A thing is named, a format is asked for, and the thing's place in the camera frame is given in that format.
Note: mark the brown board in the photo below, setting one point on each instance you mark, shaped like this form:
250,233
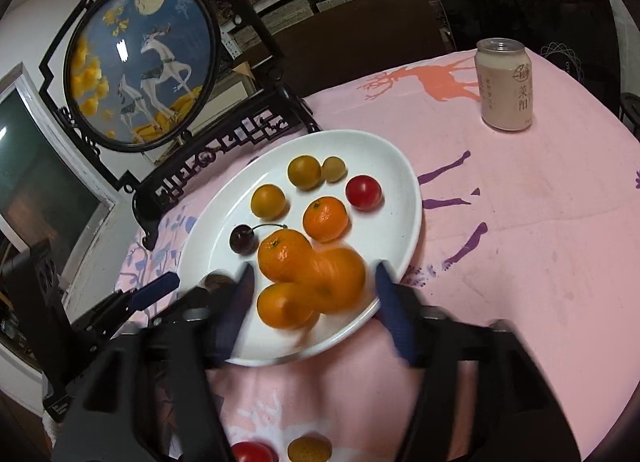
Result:
375,42

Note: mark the yellow-orange tangerine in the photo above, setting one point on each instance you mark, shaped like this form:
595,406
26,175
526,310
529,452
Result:
268,201

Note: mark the yellowish tangerine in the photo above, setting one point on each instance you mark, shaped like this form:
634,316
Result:
304,172

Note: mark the white oval plate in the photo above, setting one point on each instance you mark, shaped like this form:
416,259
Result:
380,167

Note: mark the beige beverage can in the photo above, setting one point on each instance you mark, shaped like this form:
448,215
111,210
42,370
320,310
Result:
502,87

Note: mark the dark wooden chair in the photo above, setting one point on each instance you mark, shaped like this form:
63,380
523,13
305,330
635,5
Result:
631,115

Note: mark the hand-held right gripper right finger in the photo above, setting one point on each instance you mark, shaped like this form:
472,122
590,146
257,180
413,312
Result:
395,312

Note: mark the pink printed tablecloth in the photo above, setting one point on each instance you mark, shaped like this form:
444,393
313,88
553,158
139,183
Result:
525,242

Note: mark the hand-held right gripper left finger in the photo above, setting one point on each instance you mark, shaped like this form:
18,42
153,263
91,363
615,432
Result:
235,312

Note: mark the red cherry tomato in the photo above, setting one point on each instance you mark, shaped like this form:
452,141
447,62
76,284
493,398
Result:
252,452
363,192

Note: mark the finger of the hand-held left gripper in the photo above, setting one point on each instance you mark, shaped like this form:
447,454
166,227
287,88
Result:
192,304
155,287

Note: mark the black flat panel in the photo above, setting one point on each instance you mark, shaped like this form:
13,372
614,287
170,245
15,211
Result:
525,7

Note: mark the white framed window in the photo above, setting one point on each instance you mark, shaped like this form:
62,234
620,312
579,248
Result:
45,177

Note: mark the orange tangerine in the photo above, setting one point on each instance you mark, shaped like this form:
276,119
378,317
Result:
287,304
325,218
342,277
309,449
283,254

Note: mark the small yellow kumquat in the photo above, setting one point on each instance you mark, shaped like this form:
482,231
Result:
333,168

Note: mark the dark furniture piece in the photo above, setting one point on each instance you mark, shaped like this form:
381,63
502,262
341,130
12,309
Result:
30,292

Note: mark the round deer table screen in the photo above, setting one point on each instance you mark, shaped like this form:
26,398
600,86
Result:
150,42

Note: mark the dark water chestnut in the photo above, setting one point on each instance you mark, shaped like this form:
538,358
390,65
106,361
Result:
220,283

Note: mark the dark red cherry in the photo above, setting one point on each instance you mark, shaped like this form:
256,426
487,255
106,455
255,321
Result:
242,239

